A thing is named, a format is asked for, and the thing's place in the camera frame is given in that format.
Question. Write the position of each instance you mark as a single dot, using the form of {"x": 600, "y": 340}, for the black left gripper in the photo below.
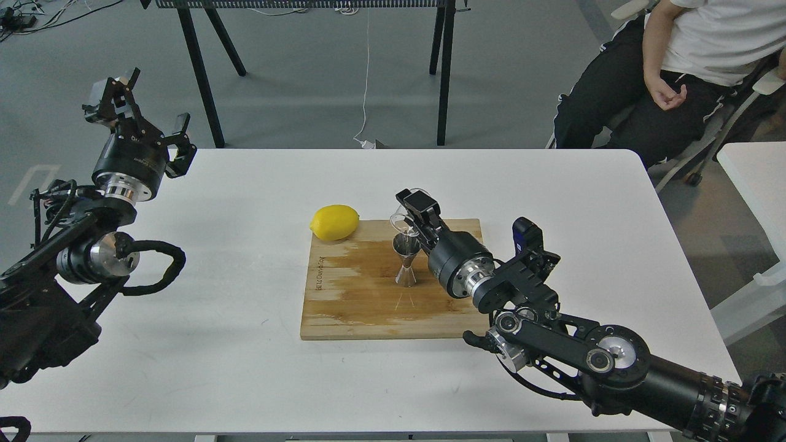
{"x": 125, "y": 155}

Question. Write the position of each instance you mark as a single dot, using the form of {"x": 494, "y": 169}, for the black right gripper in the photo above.
{"x": 458, "y": 260}

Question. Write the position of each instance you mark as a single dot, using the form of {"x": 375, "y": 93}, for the steel double jigger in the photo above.
{"x": 405, "y": 276}

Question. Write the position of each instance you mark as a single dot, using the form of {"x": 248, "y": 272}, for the small clear glass cup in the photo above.
{"x": 413, "y": 205}

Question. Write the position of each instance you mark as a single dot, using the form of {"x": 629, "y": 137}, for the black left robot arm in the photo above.
{"x": 80, "y": 260}

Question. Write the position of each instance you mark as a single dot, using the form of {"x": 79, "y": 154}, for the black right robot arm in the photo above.
{"x": 609, "y": 368}

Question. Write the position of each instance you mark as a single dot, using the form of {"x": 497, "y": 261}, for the yellow lemon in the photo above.
{"x": 334, "y": 222}

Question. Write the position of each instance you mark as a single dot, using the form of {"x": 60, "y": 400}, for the wooden cutting board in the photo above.
{"x": 351, "y": 293}

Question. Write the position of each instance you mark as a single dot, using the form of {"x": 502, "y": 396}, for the seated person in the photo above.
{"x": 672, "y": 69}

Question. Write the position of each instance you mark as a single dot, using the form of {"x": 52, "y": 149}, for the white side table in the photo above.
{"x": 757, "y": 170}

